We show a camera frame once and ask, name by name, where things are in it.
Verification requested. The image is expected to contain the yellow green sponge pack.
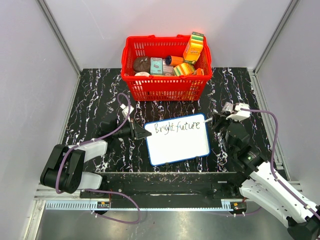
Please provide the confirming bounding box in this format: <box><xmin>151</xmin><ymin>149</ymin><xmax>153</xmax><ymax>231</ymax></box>
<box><xmin>173</xmin><ymin>62</ymin><xmax>195</xmax><ymax>77</ymax></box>

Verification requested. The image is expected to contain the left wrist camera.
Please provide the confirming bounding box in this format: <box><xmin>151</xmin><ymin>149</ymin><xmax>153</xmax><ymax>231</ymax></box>
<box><xmin>120</xmin><ymin>104</ymin><xmax>135</xmax><ymax>122</ymax></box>

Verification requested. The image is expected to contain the pink white eraser box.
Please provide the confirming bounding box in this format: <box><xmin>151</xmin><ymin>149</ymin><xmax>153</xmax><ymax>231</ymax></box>
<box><xmin>222</xmin><ymin>102</ymin><xmax>234</xmax><ymax>115</ymax></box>

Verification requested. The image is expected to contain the white round lid container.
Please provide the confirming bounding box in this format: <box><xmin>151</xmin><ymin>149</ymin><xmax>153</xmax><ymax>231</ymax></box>
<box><xmin>134</xmin><ymin>71</ymin><xmax>150</xmax><ymax>77</ymax></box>

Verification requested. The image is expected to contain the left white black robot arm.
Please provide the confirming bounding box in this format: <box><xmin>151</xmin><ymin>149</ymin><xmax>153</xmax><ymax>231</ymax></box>
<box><xmin>40</xmin><ymin>120</ymin><xmax>152</xmax><ymax>198</ymax></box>

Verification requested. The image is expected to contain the orange snack packet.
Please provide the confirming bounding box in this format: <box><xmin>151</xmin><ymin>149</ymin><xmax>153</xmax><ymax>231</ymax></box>
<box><xmin>193</xmin><ymin>68</ymin><xmax>205</xmax><ymax>76</ymax></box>

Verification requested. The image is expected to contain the blue framed whiteboard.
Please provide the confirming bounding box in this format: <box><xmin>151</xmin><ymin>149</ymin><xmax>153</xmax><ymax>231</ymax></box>
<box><xmin>144</xmin><ymin>113</ymin><xmax>211</xmax><ymax>167</ymax></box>

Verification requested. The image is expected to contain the teal small box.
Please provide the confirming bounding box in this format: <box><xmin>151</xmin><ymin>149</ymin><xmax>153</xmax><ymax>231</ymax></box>
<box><xmin>150</xmin><ymin>57</ymin><xmax>163</xmax><ymax>76</ymax></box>

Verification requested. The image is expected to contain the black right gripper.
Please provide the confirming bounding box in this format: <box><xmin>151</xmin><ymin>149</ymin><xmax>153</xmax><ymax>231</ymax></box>
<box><xmin>211</xmin><ymin>110</ymin><xmax>241</xmax><ymax>154</ymax></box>

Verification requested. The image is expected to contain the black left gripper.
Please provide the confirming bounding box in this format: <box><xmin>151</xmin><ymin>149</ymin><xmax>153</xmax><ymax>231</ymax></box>
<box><xmin>112</xmin><ymin>117</ymin><xmax>151</xmax><ymax>141</ymax></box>

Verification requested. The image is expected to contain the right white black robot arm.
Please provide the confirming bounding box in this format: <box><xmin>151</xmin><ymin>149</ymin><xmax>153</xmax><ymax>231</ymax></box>
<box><xmin>212</xmin><ymin>112</ymin><xmax>320</xmax><ymax>240</ymax></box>

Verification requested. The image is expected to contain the pink white small box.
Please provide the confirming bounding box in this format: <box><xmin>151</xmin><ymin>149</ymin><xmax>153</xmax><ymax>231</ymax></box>
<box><xmin>162</xmin><ymin>59</ymin><xmax>175</xmax><ymax>76</ymax></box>

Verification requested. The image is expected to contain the red plastic shopping basket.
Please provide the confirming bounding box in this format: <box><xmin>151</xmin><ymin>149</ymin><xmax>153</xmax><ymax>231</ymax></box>
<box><xmin>121</xmin><ymin>32</ymin><xmax>212</xmax><ymax>101</ymax></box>

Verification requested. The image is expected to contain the brown round bread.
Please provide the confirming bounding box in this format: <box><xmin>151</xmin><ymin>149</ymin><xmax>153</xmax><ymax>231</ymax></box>
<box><xmin>133</xmin><ymin>56</ymin><xmax>151</xmax><ymax>73</ymax></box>

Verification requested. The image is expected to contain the orange juice carton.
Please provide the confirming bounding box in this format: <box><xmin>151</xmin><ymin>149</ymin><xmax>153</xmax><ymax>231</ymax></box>
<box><xmin>182</xmin><ymin>32</ymin><xmax>204</xmax><ymax>65</ymax></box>

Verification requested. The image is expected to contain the orange blue-capped bottle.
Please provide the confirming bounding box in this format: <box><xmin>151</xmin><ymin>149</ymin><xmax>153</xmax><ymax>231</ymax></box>
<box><xmin>165</xmin><ymin>55</ymin><xmax>184</xmax><ymax>67</ymax></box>

